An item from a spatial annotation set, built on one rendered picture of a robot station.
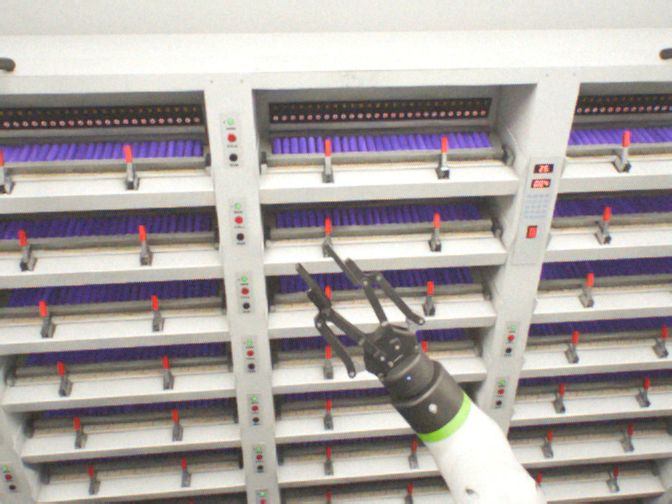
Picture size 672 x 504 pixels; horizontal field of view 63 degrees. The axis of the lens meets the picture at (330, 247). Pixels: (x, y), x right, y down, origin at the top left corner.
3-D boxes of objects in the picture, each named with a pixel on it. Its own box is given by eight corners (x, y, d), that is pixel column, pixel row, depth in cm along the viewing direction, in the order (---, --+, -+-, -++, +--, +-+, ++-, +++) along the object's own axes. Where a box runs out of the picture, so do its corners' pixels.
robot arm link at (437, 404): (475, 407, 74) (421, 448, 74) (448, 371, 85) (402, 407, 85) (450, 375, 72) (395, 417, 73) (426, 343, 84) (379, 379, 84)
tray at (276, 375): (484, 380, 156) (492, 362, 150) (271, 394, 151) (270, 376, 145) (465, 323, 170) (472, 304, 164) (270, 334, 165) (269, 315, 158)
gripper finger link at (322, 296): (330, 299, 76) (326, 302, 76) (298, 261, 75) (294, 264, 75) (332, 305, 73) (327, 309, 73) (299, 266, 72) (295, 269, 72)
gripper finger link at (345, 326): (384, 345, 79) (377, 353, 79) (323, 300, 76) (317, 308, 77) (389, 356, 75) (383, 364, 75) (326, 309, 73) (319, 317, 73)
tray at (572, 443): (676, 456, 180) (698, 437, 170) (497, 470, 175) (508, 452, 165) (646, 400, 194) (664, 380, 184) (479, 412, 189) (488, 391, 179)
